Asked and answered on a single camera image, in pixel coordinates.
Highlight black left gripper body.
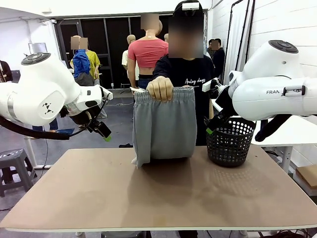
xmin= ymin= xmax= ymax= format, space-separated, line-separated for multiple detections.
xmin=73 ymin=111 xmax=100 ymax=132

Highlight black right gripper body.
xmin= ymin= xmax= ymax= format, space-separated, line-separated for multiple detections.
xmin=214 ymin=86 xmax=235 ymax=119

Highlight black perforated plastic basket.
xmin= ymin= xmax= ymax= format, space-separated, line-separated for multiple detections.
xmin=206 ymin=116 xmax=257 ymax=167

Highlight grey training pants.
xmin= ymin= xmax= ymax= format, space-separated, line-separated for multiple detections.
xmin=132 ymin=86 xmax=198 ymax=170

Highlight person's right hand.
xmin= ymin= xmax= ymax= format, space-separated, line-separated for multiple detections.
xmin=146 ymin=76 xmax=174 ymax=102

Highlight person in black t-shirt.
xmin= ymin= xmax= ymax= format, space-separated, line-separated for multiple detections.
xmin=152 ymin=1 xmax=216 ymax=147

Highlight mannequin legs in blue jeans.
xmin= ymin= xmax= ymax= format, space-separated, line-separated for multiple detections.
xmin=32 ymin=118 xmax=59 ymax=132

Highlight person in dark jacket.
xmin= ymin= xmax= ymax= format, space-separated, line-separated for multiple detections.
xmin=211 ymin=38 xmax=225 ymax=78

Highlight mannequin in blue jacket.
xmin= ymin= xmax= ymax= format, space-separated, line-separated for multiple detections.
xmin=70 ymin=36 xmax=95 ymax=86

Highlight mannequin in yellow shirt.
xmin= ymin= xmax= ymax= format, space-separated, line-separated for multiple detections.
xmin=85 ymin=38 xmax=101 ymax=86

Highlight small white side table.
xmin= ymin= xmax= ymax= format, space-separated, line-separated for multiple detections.
xmin=24 ymin=137 xmax=52 ymax=170

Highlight white backdrop cloth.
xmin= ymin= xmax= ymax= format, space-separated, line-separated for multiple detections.
xmin=227 ymin=3 xmax=251 ymax=72

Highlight bald mannequin in cream shirt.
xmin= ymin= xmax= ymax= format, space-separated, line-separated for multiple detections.
xmin=121 ymin=34 xmax=137 ymax=87

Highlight grey plastic stool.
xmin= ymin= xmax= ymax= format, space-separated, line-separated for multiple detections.
xmin=0 ymin=148 xmax=38 ymax=198

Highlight mannequin in red top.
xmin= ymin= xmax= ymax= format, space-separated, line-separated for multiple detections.
xmin=127 ymin=13 xmax=169 ymax=90

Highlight grey framed whiteboard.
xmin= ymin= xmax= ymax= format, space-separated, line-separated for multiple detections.
xmin=28 ymin=42 xmax=48 ymax=54

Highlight person in dark brown clothes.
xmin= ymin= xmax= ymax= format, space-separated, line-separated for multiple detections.
xmin=0 ymin=60 xmax=13 ymax=83

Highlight black cap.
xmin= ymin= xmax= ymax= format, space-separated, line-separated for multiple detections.
xmin=173 ymin=1 xmax=204 ymax=18

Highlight brown cardboard box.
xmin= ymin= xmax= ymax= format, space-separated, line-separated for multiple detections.
xmin=295 ymin=165 xmax=317 ymax=196

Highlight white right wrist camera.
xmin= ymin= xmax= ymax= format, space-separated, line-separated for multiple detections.
xmin=202 ymin=78 xmax=220 ymax=93

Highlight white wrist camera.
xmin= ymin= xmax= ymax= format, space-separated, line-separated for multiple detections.
xmin=202 ymin=78 xmax=220 ymax=93
xmin=99 ymin=85 xmax=113 ymax=100

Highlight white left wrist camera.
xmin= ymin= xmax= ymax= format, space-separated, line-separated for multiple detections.
xmin=99 ymin=85 xmax=113 ymax=100

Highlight black right arm hose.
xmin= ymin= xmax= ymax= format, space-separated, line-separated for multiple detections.
xmin=255 ymin=114 xmax=298 ymax=142

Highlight black arm hose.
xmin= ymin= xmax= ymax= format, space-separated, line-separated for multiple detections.
xmin=0 ymin=115 xmax=70 ymax=141
xmin=255 ymin=114 xmax=298 ymax=142

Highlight black left arm hose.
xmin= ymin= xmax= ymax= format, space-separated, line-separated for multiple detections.
xmin=0 ymin=115 xmax=70 ymax=141

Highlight white head-mounted camera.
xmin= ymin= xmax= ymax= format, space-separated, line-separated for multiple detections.
xmin=182 ymin=1 xmax=200 ymax=11

